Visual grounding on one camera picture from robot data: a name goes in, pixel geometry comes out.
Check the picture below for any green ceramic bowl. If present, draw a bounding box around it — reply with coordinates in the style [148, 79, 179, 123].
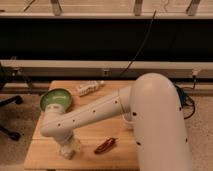
[40, 88, 72, 111]

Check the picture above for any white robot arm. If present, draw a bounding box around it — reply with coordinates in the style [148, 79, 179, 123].
[41, 73, 192, 171]

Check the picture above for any blue power box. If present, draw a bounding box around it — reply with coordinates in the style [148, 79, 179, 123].
[177, 89, 187, 106]

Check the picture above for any black office chair base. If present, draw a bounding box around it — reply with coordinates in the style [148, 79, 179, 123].
[0, 63, 24, 142]

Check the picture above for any black hanging cable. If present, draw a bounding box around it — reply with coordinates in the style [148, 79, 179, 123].
[119, 9, 157, 77]

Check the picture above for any pale translucent gripper body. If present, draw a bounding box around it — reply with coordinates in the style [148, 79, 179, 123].
[60, 135, 81, 154]

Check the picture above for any wooden table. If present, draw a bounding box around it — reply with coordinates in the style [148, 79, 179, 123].
[23, 80, 159, 171]

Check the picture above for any white paper cup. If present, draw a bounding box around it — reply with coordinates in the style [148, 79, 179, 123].
[122, 113, 133, 130]

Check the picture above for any black floor cable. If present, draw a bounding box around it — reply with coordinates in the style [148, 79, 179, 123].
[173, 74, 198, 120]

